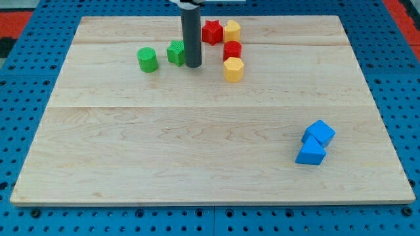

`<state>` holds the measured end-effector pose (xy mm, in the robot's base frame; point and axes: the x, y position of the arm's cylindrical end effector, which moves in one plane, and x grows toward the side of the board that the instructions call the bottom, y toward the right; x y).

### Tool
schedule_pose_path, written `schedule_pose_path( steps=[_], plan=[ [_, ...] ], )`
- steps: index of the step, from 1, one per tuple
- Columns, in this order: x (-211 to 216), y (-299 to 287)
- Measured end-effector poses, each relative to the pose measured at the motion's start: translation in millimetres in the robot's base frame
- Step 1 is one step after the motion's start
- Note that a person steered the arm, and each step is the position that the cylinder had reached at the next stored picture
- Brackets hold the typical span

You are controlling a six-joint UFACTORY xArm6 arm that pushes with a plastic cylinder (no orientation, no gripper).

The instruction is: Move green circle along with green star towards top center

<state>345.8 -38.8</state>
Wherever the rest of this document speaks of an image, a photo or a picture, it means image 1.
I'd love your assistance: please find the green star block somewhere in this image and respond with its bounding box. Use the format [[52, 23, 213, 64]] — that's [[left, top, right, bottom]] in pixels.
[[167, 40, 185, 67]]

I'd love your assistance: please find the red star block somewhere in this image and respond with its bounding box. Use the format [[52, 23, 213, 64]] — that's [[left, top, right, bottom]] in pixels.
[[201, 20, 224, 45]]

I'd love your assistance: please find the yellow hexagon block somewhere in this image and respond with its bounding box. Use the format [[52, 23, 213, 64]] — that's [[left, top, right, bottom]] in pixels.
[[223, 57, 245, 83]]

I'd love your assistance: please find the light wooden board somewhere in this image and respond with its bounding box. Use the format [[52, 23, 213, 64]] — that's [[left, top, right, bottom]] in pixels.
[[10, 15, 415, 207]]

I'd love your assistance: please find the red cylinder block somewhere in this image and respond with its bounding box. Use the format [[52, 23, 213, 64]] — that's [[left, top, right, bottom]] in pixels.
[[223, 41, 242, 61]]

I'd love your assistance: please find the green cylinder block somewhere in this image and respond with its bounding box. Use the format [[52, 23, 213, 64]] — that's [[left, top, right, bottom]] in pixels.
[[136, 47, 158, 73]]

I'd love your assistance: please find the yellow crescent block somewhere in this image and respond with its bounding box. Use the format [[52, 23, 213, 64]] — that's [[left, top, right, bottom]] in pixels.
[[224, 20, 241, 43]]

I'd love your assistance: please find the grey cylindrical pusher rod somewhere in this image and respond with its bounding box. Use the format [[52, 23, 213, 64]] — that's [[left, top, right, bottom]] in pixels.
[[181, 4, 202, 68]]

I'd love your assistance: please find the blue triangle block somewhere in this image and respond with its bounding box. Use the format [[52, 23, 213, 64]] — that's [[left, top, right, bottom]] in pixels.
[[295, 136, 327, 165]]

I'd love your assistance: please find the blue cube block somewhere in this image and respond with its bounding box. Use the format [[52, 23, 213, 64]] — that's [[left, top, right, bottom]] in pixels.
[[301, 120, 336, 148]]

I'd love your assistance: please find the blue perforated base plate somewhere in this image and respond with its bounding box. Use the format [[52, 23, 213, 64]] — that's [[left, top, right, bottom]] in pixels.
[[1, 0, 419, 235]]

